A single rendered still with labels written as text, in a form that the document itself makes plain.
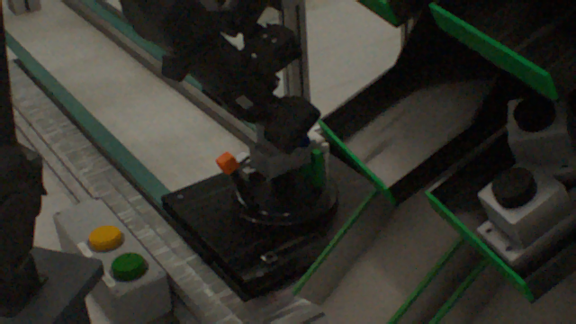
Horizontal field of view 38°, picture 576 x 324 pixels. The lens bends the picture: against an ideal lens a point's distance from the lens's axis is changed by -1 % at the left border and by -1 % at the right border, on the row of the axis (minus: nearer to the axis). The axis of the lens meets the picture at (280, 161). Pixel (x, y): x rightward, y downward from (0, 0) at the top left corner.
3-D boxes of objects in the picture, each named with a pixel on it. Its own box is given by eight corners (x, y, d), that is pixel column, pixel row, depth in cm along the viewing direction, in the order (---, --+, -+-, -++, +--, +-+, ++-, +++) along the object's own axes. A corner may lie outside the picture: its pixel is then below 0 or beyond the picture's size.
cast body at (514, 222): (522, 286, 61) (493, 227, 56) (486, 252, 64) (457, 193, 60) (613, 216, 61) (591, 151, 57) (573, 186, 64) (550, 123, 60)
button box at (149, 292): (122, 334, 101) (113, 295, 98) (60, 248, 117) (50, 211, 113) (175, 310, 104) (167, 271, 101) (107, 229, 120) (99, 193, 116)
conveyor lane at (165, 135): (263, 359, 102) (256, 296, 97) (31, 103, 163) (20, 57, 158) (442, 266, 114) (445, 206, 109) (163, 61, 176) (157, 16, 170)
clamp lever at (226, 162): (246, 208, 105) (221, 166, 100) (238, 201, 107) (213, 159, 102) (268, 190, 106) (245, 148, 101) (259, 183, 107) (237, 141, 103)
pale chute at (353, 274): (378, 388, 80) (347, 375, 78) (319, 305, 91) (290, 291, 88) (573, 156, 76) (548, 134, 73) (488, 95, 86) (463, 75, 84)
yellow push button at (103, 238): (98, 260, 106) (95, 247, 104) (86, 244, 108) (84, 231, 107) (128, 247, 107) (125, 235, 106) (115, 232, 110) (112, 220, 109)
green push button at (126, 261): (121, 290, 100) (119, 276, 99) (108, 272, 103) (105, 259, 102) (152, 276, 102) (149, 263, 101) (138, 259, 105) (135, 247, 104)
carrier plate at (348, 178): (256, 303, 97) (254, 289, 96) (162, 208, 115) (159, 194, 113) (417, 226, 107) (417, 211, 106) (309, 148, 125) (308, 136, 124)
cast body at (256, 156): (268, 180, 104) (264, 130, 100) (249, 166, 107) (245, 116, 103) (324, 157, 107) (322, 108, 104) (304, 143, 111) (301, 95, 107)
